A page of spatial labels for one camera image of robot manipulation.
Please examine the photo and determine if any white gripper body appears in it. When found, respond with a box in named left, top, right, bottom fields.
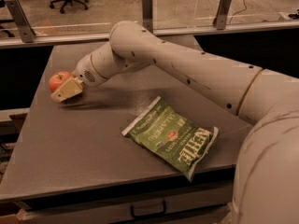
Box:
left=74, top=55, right=101, bottom=87

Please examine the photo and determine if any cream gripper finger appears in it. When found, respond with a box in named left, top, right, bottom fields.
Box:
left=50, top=77, right=83, bottom=103

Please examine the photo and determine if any red apple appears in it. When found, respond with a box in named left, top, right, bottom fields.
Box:
left=49, top=71, right=73, bottom=92

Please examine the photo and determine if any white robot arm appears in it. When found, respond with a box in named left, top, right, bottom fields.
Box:
left=51, top=21, right=299, bottom=224

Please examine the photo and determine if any green jalapeno chip bag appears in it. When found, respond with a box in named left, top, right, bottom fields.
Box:
left=121, top=96, right=220, bottom=182

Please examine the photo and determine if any left metal glass bracket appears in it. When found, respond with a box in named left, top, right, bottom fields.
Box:
left=5, top=0, right=36, bottom=43

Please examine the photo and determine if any metal glass bracket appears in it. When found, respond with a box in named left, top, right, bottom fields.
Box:
left=5, top=0, right=36, bottom=43
left=142, top=0, right=153, bottom=32
left=213, top=0, right=232, bottom=30

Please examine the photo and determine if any metal window rail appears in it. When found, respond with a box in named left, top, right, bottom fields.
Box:
left=0, top=20, right=299, bottom=49

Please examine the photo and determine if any middle metal glass bracket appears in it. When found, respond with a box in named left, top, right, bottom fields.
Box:
left=142, top=0, right=153, bottom=32

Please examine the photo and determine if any right metal glass bracket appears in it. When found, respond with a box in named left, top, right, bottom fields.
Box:
left=213, top=0, right=232, bottom=30

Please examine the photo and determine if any grey drawer with black handle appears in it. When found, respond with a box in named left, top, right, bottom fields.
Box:
left=17, top=180, right=233, bottom=224

